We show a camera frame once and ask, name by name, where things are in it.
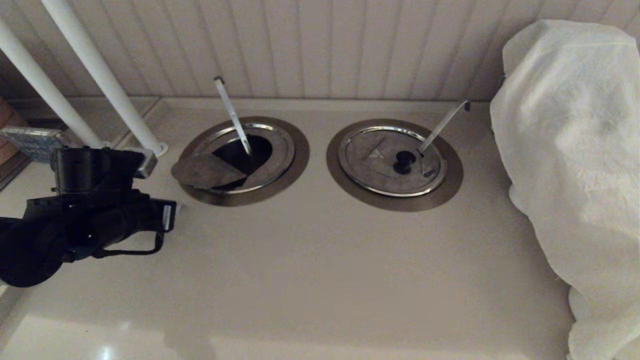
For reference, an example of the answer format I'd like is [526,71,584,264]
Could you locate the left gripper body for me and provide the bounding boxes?
[64,197,178,262]

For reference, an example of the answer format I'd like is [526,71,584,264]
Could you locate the stainless hinged well lid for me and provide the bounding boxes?
[171,122,296,195]

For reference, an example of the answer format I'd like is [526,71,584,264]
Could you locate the stainless lid with black knob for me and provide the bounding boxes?
[338,124,449,198]

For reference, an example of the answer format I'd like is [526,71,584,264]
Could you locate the silver patterned tray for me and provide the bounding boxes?
[0,127,67,164]

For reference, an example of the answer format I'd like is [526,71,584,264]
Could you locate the white support pole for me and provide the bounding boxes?
[0,19,105,149]
[41,0,169,157]

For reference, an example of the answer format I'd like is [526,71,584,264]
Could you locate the brown wooden board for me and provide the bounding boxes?
[0,97,27,157]

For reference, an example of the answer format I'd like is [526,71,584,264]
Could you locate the left round steel pot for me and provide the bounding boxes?
[176,115,311,208]

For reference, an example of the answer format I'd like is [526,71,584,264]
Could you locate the white cloth cover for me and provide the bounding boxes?
[489,19,640,360]

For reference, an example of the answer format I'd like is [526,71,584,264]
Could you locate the black cable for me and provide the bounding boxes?
[92,229,166,259]

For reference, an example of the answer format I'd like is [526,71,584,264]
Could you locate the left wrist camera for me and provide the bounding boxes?
[49,146,159,200]

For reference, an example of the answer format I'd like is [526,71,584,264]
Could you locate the steel ladle handle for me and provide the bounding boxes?
[213,75,254,157]
[418,99,472,154]

